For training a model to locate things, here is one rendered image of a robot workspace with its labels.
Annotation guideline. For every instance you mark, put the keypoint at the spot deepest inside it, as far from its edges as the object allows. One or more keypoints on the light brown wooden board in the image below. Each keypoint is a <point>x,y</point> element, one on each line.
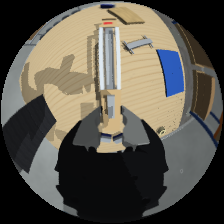
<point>126,15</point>

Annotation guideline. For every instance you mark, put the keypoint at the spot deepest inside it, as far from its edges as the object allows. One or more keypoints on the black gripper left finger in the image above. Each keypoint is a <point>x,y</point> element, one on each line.
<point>82,136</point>

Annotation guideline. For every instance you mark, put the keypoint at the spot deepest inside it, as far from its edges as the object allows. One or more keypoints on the beige roll of tape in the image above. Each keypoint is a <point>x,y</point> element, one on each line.
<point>161,131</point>

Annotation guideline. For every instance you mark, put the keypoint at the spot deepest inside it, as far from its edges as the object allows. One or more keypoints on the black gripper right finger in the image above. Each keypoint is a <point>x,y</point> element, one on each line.
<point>138,134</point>

